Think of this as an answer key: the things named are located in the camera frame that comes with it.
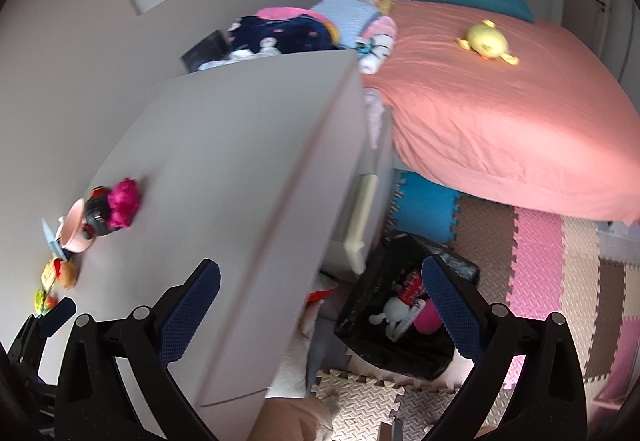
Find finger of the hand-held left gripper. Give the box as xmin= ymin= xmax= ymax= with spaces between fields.
xmin=9 ymin=297 xmax=77 ymax=365

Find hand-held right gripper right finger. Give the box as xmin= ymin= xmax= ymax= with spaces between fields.
xmin=421 ymin=255 xmax=588 ymax=441

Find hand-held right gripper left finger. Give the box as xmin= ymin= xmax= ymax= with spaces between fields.
xmin=54 ymin=258 xmax=236 ymax=441

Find black trash bag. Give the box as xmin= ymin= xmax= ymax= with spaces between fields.
xmin=334 ymin=230 xmax=481 ymax=382

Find pink bowl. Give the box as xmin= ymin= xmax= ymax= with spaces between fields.
xmin=54 ymin=198 xmax=99 ymax=253

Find green and yellow small toy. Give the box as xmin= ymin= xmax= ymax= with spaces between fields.
xmin=32 ymin=288 xmax=56 ymax=312

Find pink round object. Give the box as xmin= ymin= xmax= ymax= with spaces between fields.
xmin=415 ymin=299 xmax=446 ymax=334

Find yellow and orange toy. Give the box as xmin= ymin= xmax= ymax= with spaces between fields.
xmin=41 ymin=257 xmax=78 ymax=291

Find red packaging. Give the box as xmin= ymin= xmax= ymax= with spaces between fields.
xmin=395 ymin=269 xmax=428 ymax=307

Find white toy figure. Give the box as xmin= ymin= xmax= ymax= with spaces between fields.
xmin=369 ymin=296 xmax=416 ymax=342

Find foam puzzle floor mats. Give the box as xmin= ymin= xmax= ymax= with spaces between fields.
xmin=310 ymin=168 xmax=640 ymax=441

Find black and grey toy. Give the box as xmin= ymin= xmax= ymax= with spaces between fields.
xmin=82 ymin=186 xmax=114 ymax=238

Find white plush toy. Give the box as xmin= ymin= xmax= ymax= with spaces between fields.
xmin=267 ymin=271 xmax=346 ymax=399

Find magenta plush flower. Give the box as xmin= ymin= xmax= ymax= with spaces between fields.
xmin=107 ymin=178 xmax=142 ymax=229

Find grey cloth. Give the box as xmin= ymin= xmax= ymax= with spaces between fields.
xmin=305 ymin=316 xmax=351 ymax=397

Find beige cloth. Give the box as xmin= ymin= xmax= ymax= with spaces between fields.
xmin=250 ymin=393 xmax=341 ymax=441

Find grey drawer unit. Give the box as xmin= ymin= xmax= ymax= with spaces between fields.
xmin=320 ymin=106 xmax=396 ymax=274

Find bed with pink sheet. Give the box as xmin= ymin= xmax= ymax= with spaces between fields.
xmin=362 ymin=1 xmax=640 ymax=227

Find pale pink cloth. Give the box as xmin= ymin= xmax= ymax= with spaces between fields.
xmin=362 ymin=88 xmax=387 ymax=147

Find white striped rolled cloth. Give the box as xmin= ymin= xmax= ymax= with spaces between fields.
xmin=356 ymin=34 xmax=398 ymax=74

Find yellow plush toy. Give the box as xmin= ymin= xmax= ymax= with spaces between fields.
xmin=455 ymin=20 xmax=520 ymax=67

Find navy printed fleece blanket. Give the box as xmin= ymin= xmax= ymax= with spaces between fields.
xmin=222 ymin=6 xmax=341 ymax=59

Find pink folded cloth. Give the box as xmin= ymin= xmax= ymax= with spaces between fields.
xmin=362 ymin=14 xmax=398 ymax=42

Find light blue folded cloth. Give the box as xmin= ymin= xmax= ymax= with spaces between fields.
xmin=310 ymin=0 xmax=381 ymax=47

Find beige drawer handle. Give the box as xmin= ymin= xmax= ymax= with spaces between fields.
xmin=342 ymin=174 xmax=378 ymax=274

